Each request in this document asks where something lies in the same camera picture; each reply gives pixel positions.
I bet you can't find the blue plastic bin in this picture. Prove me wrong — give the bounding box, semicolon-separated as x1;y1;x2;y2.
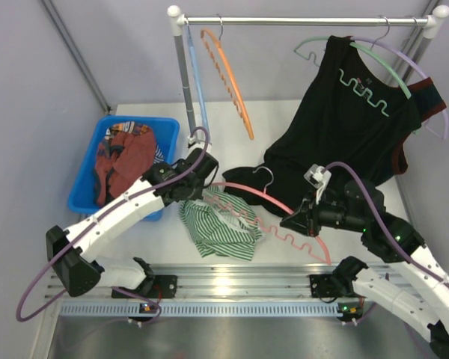
67;115;180;215

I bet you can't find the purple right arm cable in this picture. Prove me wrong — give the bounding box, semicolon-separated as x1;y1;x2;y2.
321;161;449;359

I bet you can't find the green white striped tank top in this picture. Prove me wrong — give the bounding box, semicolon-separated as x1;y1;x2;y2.
179;186;263;261

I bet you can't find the mint green plastic hanger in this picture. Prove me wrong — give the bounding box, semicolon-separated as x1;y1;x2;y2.
302;36;421;135

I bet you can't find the dark teal maroon-trimmed tank top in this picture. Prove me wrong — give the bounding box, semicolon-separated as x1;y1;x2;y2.
391;77;447;175

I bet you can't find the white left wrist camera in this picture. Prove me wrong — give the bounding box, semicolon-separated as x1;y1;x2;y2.
187;135;206;152

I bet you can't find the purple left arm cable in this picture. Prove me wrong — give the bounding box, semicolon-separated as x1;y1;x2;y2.
15;126;211;323

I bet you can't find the lilac plastic hanger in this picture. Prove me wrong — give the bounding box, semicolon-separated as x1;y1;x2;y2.
351;17;449;140

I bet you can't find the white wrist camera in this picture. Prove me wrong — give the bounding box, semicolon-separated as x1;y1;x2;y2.
187;135;206;152
304;164;332;203

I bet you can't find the black tank top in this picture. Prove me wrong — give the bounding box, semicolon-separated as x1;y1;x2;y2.
223;36;421;209

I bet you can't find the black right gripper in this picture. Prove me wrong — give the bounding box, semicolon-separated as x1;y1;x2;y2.
280;187;366;237

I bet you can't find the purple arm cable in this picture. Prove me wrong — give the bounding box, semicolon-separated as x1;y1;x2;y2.
15;126;211;323
321;161;449;359

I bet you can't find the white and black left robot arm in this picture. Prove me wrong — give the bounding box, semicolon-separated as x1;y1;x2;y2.
46;148;219;298

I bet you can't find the white metal clothes rack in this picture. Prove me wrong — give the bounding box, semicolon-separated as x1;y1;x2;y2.
166;4;449;197

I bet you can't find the patterned orange blue garment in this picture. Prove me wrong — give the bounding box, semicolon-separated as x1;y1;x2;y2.
106;121;151;138

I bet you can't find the rust red garment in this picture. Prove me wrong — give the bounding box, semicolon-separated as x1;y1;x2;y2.
92;129;156;207

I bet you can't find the aluminium mounting rail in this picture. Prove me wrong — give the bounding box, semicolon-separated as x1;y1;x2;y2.
44;239;446;319

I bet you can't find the orange plastic hanger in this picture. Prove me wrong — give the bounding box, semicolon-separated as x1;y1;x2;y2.
200;28;254;140

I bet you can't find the pink plastic hanger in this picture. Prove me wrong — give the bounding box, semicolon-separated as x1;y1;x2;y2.
205;182;332;266

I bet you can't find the light blue plastic hanger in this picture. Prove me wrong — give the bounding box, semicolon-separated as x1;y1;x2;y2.
186;25;210;132

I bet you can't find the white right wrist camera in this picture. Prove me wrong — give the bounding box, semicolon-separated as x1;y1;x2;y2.
304;164;332;203

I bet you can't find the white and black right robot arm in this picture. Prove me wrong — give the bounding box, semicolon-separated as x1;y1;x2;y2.
280;180;449;358

